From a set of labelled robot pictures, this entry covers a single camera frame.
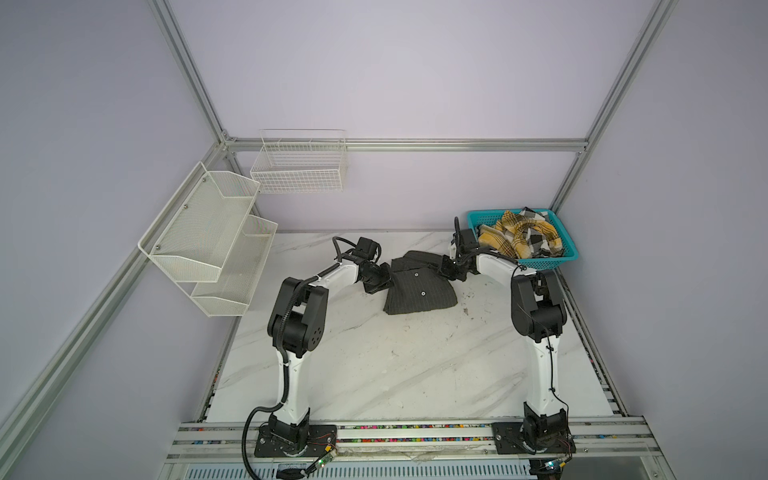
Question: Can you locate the teal plastic basket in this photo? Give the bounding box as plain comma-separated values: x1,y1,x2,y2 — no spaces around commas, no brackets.
467,207,578,270

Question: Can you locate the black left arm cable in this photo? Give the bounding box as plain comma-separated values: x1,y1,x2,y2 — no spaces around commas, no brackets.
241,235,361,480

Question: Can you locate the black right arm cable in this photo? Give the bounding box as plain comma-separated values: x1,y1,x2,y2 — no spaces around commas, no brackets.
452,216,571,421

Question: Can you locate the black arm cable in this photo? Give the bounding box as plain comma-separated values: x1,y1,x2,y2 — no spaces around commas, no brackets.
241,235,361,480
452,216,571,421

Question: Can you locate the aluminium frame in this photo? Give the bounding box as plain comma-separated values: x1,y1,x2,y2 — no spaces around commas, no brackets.
1,1,677,478

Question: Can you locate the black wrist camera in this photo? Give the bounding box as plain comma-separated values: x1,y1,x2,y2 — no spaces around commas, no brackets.
456,229,479,256
354,237,382,263

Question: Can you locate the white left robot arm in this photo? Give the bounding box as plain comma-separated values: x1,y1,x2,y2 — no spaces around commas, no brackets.
267,260,392,453

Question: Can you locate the yellow plaid shirt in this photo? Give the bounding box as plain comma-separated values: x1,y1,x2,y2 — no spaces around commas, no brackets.
477,207,565,260

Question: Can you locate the white wire wall basket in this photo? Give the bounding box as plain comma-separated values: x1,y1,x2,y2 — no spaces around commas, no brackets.
250,129,349,194

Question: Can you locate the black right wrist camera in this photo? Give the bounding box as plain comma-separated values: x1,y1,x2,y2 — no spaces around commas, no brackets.
456,229,479,256

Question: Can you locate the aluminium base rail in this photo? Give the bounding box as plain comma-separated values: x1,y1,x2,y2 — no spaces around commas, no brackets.
159,416,675,479

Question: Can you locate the dark grey pinstriped shirt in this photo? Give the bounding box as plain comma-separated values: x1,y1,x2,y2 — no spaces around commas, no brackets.
384,250,458,315

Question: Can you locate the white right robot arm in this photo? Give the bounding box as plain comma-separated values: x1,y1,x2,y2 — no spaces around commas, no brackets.
438,251,569,453

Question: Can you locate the white mesh two-tier shelf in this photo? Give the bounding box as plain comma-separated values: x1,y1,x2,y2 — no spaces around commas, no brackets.
137,163,277,317

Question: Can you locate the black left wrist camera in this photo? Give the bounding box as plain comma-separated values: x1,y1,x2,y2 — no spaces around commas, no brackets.
354,237,382,263

